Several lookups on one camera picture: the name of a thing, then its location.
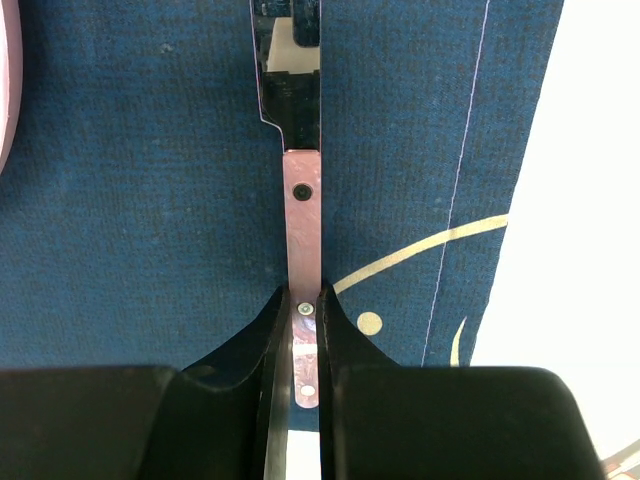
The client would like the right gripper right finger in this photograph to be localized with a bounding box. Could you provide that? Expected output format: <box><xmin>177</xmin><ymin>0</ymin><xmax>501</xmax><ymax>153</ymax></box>
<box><xmin>317</xmin><ymin>286</ymin><xmax>604</xmax><ymax>480</ymax></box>

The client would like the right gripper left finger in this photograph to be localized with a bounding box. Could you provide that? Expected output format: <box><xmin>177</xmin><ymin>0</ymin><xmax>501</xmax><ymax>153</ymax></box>
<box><xmin>1</xmin><ymin>288</ymin><xmax>291</xmax><ymax>479</ymax></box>

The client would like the dark blue cloth placemat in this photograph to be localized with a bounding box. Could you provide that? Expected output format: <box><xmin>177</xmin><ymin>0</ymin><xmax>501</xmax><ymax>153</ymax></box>
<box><xmin>1</xmin><ymin>1</ymin><xmax>563</xmax><ymax>368</ymax></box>

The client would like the pink plastic plate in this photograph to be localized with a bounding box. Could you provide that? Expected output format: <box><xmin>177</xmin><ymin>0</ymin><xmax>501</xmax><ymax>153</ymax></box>
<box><xmin>0</xmin><ymin>0</ymin><xmax>23</xmax><ymax>169</ymax></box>

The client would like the silver knife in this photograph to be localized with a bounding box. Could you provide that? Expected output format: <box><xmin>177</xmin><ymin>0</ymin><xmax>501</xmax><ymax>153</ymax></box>
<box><xmin>249</xmin><ymin>1</ymin><xmax>322</xmax><ymax>409</ymax></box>

